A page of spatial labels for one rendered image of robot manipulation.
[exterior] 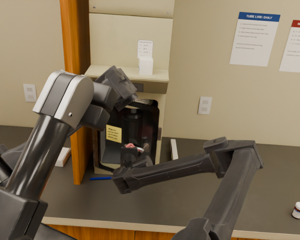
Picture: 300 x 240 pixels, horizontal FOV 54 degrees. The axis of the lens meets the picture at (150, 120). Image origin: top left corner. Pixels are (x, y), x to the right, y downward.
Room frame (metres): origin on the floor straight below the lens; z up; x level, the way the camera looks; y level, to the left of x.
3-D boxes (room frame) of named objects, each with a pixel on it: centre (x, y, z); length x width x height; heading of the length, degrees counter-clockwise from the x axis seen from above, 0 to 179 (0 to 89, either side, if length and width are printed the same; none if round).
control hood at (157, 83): (1.11, 0.10, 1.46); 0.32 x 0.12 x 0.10; 90
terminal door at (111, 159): (1.10, 0.11, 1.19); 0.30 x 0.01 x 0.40; 70
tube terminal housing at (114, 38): (1.29, 0.10, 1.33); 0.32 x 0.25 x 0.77; 90
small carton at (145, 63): (1.11, 0.03, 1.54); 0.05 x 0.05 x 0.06; 8
